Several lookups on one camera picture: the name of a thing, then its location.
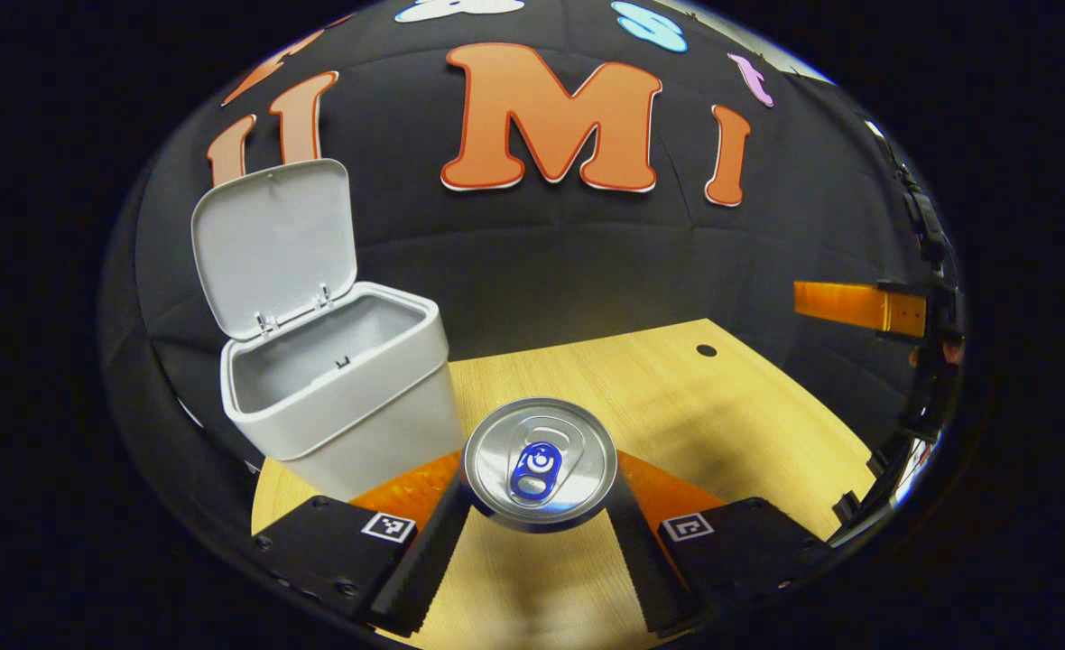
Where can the blue pop can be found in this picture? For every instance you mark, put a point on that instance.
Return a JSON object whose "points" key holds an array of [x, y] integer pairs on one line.
{"points": [[541, 460]]}

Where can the white desktop garbage bin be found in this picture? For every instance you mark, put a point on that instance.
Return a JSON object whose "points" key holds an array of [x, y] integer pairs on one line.
{"points": [[352, 424]]}

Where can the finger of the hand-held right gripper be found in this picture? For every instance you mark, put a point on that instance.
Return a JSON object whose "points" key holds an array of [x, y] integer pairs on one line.
{"points": [[848, 307]]}

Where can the black backdrop cloth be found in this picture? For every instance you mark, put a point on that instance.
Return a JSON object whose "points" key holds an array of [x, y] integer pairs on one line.
{"points": [[541, 262]]}

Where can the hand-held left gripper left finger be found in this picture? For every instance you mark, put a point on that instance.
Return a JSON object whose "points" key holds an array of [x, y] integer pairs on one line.
{"points": [[424, 569]]}

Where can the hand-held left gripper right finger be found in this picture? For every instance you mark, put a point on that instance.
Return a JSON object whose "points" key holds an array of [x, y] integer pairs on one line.
{"points": [[645, 569]]}

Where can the wooden desktop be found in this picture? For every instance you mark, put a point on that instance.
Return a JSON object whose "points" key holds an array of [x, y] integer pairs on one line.
{"points": [[722, 424]]}

